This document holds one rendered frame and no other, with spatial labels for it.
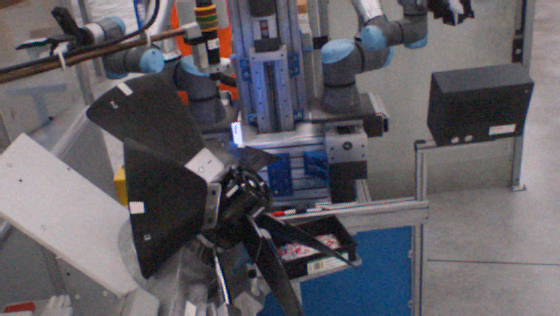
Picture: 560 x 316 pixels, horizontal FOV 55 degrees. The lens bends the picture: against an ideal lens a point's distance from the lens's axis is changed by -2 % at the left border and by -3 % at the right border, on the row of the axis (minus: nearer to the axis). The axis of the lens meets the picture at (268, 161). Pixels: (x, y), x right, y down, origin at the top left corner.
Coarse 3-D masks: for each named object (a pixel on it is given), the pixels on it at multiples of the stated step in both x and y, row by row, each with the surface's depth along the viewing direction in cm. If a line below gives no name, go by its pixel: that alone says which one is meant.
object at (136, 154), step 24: (144, 144) 91; (144, 168) 90; (168, 168) 95; (144, 192) 88; (168, 192) 94; (192, 192) 100; (144, 216) 87; (168, 216) 93; (192, 216) 101; (168, 240) 94; (144, 264) 86
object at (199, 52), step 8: (192, 32) 107; (200, 32) 108; (184, 40) 110; (192, 40) 107; (200, 40) 108; (192, 48) 111; (200, 48) 109; (200, 56) 110; (200, 64) 110; (208, 64) 111; (216, 64) 112; (224, 64) 112; (208, 72) 111
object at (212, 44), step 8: (208, 32) 109; (216, 32) 110; (208, 40) 110; (216, 40) 111; (208, 48) 111; (216, 48) 111; (208, 56) 112; (216, 56) 112; (216, 72) 114; (216, 80) 114
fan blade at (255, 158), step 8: (208, 144) 145; (216, 144) 146; (232, 144) 148; (216, 152) 141; (224, 152) 141; (232, 152) 141; (240, 152) 142; (248, 152) 143; (256, 152) 144; (264, 152) 147; (224, 160) 136; (232, 160) 136; (240, 160) 135; (248, 160) 136; (256, 160) 137; (264, 160) 139; (272, 160) 141; (280, 160) 146; (256, 168) 131
